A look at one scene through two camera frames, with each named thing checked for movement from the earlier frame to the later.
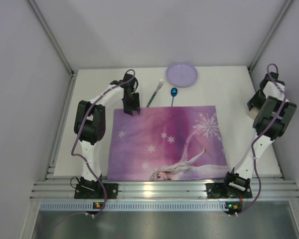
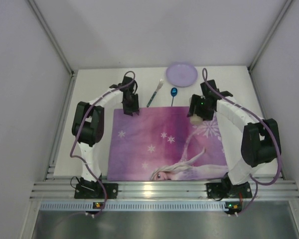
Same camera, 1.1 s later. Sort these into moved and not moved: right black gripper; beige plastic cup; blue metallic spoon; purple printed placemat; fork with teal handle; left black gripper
Moved: right black gripper; beige plastic cup
Not moved: fork with teal handle; left black gripper; purple printed placemat; blue metallic spoon
